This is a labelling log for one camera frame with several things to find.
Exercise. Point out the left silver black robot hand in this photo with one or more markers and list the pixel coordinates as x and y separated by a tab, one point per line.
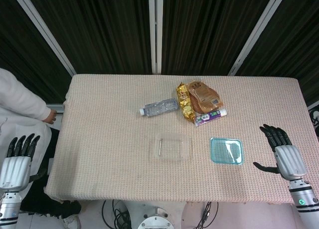
13	169

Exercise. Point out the person bare hand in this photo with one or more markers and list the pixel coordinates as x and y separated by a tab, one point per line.
50	117

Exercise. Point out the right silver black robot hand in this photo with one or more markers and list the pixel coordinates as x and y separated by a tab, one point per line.
290	161

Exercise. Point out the teal rimmed container lid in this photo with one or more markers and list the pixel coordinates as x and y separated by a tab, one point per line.
225	151

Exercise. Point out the grey round robot base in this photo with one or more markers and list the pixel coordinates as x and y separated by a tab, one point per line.
155	220

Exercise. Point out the person forearm white sleeve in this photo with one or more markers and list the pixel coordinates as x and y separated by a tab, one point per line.
20	94

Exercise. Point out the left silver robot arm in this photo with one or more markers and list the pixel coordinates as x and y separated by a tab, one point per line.
10	209

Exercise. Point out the clear plastic food container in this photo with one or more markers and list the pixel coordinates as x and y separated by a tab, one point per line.
154	154

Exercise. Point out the person white coat torso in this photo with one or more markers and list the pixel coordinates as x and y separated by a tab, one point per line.
15	127

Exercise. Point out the black white printed sign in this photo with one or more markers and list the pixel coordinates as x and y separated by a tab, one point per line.
314	122

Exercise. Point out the pink waffle tablecloth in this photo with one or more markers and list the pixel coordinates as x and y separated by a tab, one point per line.
112	151

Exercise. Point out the dark pleated curtain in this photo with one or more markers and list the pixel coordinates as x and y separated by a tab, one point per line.
99	27
294	44
22	44
204	27

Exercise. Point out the white shoe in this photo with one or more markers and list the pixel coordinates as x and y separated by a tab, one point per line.
72	222

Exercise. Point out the purple white toothpaste tube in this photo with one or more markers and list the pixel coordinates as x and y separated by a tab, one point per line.
209	117

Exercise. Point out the brown paper snack bag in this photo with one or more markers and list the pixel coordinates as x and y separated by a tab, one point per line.
205	94

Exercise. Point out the clear plastic water bottle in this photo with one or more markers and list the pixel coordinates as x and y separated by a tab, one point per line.
159	107

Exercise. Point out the gold foil snack bag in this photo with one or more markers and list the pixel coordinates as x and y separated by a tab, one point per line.
184	99

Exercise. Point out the grey wall rail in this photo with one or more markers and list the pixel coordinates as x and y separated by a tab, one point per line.
58	107

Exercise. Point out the white frame post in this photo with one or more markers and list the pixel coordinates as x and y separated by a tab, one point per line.
155	27
254	39
47	39

